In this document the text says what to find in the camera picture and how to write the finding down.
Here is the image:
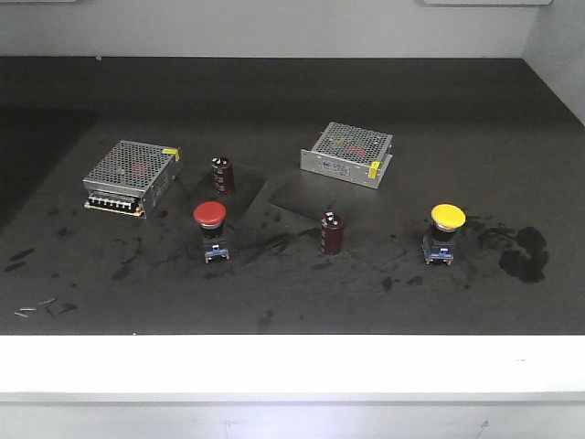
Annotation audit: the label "left dark red capacitor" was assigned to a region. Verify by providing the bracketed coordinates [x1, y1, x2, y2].
[211, 156, 235, 194]

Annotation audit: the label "right dark red capacitor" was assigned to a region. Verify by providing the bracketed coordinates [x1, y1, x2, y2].
[320, 210, 345, 255]

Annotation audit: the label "yellow mushroom push button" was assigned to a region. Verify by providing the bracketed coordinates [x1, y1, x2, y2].
[421, 203, 466, 265]

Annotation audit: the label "right mesh power supply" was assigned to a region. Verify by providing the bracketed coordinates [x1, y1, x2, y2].
[300, 122, 393, 189]

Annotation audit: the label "mesh power supply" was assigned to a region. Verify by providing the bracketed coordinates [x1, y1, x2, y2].
[300, 122, 393, 189]
[83, 140, 183, 219]

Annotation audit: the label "dark red capacitor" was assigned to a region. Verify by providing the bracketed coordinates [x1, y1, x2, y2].
[211, 156, 235, 194]
[320, 210, 345, 255]

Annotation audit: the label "left mesh power supply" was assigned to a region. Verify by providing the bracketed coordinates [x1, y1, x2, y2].
[83, 140, 183, 219]

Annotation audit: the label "red mushroom push button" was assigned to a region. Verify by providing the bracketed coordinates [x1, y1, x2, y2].
[193, 200, 229, 264]

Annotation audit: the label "small metal pins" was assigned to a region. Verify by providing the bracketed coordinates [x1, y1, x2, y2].
[14, 297, 58, 318]

